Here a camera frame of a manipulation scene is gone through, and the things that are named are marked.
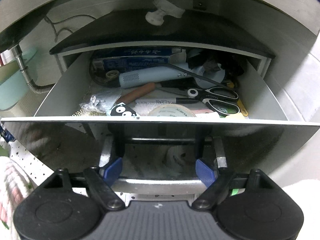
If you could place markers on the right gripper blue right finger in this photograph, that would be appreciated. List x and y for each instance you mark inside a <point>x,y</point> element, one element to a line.
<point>217,182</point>

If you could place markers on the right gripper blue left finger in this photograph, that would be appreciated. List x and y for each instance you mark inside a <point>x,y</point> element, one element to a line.
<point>100,180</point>

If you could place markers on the silver drawer handle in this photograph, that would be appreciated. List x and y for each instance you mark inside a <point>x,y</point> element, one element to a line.
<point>158,168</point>

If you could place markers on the black glossy drawer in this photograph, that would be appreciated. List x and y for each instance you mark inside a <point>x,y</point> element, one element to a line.
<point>56,138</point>

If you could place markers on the black cartoon eyes sticker pack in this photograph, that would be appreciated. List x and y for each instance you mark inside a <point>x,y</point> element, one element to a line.
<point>122,109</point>

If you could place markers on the bag of metal screws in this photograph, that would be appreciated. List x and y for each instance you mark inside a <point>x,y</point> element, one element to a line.
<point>102,101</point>

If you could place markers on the clear tape roll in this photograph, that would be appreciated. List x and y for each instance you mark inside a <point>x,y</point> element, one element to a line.
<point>172,110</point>

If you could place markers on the black white marker pen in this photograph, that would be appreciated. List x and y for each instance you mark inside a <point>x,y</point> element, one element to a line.
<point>165,101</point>

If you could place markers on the light blue handheld device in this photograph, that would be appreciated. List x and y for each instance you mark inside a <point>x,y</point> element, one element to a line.
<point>154,74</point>

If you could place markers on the blue foil box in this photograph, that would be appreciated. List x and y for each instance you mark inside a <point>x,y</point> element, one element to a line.
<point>126,59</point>

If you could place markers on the mint green plastic basin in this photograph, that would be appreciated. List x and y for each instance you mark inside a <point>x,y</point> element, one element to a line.
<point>13,84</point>

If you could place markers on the steel edged black countertop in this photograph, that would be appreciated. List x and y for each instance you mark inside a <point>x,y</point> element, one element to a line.
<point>289,27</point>

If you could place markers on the white plastic knob under counter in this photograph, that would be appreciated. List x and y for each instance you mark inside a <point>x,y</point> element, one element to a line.
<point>164,8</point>

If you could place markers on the black handled scissors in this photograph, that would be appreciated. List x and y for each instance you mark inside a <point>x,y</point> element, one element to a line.
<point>220,100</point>

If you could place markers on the brown wooden handle tool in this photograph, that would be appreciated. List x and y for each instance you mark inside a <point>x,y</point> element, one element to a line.
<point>137,93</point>

